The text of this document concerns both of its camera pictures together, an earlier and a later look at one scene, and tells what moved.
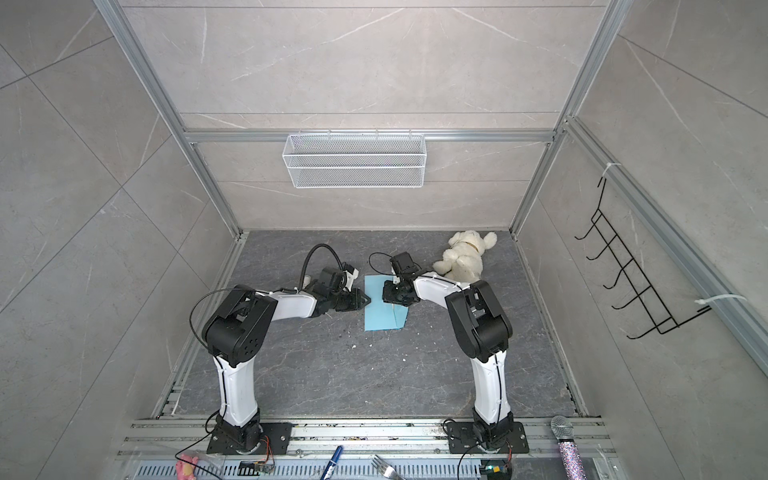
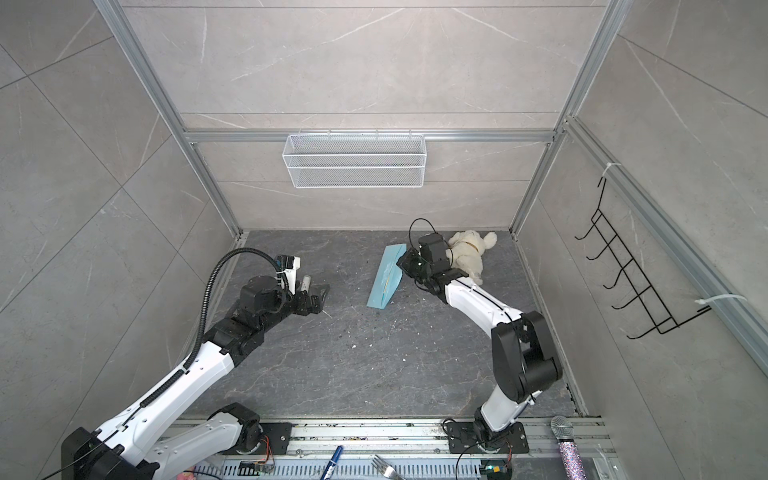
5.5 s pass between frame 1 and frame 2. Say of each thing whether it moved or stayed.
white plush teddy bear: stayed
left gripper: moved
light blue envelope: moved
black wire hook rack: stayed
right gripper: moved
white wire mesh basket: stayed
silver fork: stayed
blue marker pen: stayed
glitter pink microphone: stayed
